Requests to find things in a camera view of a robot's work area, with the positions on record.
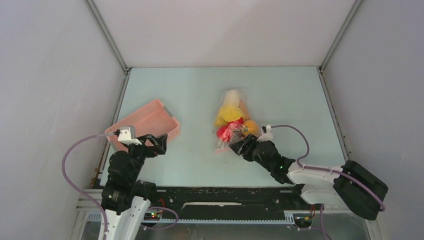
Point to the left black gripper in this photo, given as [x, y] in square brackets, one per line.
[160, 140]

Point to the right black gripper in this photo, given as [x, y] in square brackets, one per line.
[240, 147]

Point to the fake orange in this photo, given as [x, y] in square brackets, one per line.
[250, 127]

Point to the clear zip top bag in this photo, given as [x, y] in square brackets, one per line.
[223, 147]

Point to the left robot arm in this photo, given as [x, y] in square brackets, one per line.
[125, 198]

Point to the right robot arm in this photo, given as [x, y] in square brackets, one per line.
[350, 186]

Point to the fake red apple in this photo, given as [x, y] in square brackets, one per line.
[230, 131]

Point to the pink plastic basket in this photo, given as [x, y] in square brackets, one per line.
[153, 118]

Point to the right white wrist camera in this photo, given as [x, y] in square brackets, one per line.
[266, 134]

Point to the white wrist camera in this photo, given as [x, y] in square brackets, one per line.
[266, 134]
[127, 136]

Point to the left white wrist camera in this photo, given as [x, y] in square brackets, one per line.
[127, 136]

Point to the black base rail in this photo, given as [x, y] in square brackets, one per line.
[233, 204]

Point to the left aluminium frame post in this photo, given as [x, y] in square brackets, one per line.
[105, 32]

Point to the aluminium frame post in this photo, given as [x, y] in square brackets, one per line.
[105, 32]
[353, 11]

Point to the right aluminium frame post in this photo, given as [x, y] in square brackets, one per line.
[353, 11]

